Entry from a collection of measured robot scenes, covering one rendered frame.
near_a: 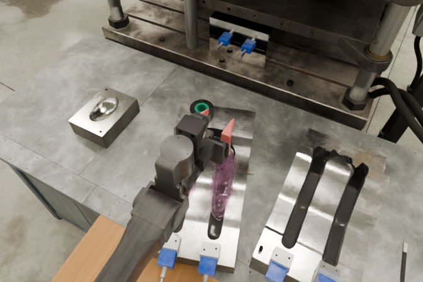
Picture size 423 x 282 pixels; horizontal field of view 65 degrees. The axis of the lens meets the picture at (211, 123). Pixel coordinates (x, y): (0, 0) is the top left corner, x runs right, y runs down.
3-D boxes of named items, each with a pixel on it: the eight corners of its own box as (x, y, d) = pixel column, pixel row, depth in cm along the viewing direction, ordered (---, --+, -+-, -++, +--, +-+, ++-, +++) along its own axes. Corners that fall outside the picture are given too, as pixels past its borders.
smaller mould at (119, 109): (106, 148, 116) (101, 136, 111) (74, 133, 121) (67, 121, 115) (140, 111, 128) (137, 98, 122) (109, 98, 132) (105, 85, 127)
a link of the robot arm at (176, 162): (162, 126, 59) (121, 179, 52) (204, 143, 56) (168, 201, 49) (167, 163, 68) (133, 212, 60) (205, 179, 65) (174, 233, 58)
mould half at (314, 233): (343, 317, 83) (362, 306, 73) (248, 267, 91) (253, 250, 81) (379, 167, 111) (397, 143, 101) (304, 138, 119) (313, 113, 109)
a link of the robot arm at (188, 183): (175, 146, 63) (156, 173, 59) (202, 157, 62) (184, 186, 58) (178, 166, 68) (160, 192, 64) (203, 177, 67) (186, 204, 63)
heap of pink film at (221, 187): (228, 222, 93) (229, 209, 87) (167, 211, 95) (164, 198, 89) (240, 148, 109) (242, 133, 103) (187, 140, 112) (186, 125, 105)
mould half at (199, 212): (233, 274, 90) (235, 260, 82) (141, 255, 93) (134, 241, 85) (253, 131, 121) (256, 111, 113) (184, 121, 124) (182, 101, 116)
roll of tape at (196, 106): (210, 126, 109) (210, 119, 106) (187, 121, 110) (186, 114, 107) (216, 108, 114) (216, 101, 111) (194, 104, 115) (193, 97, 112)
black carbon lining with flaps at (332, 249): (333, 275, 83) (345, 264, 76) (274, 245, 88) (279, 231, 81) (363, 170, 103) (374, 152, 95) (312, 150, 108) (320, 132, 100)
